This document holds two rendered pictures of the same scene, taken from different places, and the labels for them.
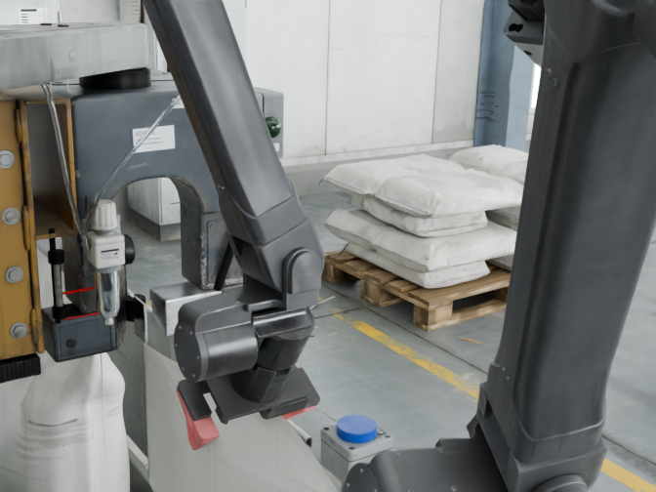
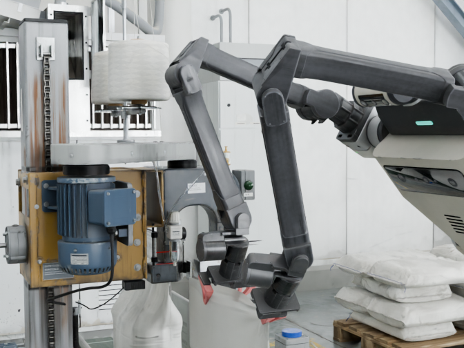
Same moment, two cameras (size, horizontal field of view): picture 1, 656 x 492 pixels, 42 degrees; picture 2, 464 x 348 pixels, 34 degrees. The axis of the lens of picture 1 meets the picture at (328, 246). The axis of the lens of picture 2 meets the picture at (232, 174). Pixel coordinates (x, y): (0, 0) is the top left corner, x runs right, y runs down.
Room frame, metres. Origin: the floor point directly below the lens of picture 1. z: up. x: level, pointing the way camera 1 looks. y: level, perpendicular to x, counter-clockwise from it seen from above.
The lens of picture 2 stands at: (-1.09, -0.32, 1.44)
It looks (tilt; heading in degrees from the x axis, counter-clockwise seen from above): 3 degrees down; 12
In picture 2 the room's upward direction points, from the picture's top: straight up
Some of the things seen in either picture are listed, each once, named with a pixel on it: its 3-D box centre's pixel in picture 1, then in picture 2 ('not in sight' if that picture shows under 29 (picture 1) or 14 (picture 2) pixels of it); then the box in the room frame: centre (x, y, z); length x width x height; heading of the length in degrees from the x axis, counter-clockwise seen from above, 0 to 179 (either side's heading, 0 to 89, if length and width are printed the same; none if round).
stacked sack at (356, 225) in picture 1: (396, 221); (388, 295); (4.17, -0.34, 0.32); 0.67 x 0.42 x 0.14; 128
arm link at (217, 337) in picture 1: (244, 308); (221, 236); (0.74, 0.07, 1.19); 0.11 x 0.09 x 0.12; 125
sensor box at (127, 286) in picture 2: (12, 365); (133, 284); (0.97, 0.39, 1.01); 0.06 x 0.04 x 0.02; 124
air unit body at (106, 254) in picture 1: (108, 263); (175, 238); (0.98, 0.26, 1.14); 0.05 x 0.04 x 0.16; 124
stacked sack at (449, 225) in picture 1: (416, 208); (400, 284); (4.00, -0.42, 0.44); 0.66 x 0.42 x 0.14; 28
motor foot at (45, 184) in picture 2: not in sight; (66, 196); (0.81, 0.52, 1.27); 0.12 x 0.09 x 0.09; 124
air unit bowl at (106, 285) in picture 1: (107, 292); (174, 250); (0.98, 0.27, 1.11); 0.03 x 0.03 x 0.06
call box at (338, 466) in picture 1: (355, 450); (291, 344); (1.13, -0.05, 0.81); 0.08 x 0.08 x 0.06; 34
